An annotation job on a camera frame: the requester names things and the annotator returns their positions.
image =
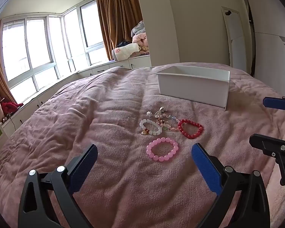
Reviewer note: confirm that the dark clothing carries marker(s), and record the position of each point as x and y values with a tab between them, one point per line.
123	44

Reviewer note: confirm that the white rectangular box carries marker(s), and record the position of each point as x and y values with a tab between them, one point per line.
192	85

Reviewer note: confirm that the pink fleece blanket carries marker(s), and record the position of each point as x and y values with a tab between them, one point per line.
109	104

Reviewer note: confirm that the silver flower brooch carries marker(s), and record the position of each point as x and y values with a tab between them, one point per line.
149	114

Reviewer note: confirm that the red cloth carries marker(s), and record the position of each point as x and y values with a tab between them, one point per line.
10	106

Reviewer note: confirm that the white wardrobe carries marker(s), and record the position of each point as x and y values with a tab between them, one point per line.
270	45

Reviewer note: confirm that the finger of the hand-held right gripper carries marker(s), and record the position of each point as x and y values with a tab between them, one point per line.
274	102
273	146

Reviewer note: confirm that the white door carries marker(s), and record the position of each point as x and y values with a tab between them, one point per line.
235	38

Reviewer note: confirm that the pile of folded blankets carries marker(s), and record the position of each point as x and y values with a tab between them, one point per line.
140	38

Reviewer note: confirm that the white pink plush pillow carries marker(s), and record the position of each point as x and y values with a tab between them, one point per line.
124	51

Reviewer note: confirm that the large bay window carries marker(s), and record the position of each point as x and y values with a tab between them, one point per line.
38	45

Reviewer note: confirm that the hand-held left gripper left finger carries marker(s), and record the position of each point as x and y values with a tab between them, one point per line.
84	168

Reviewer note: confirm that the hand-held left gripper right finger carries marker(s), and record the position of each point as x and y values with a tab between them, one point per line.
205	168

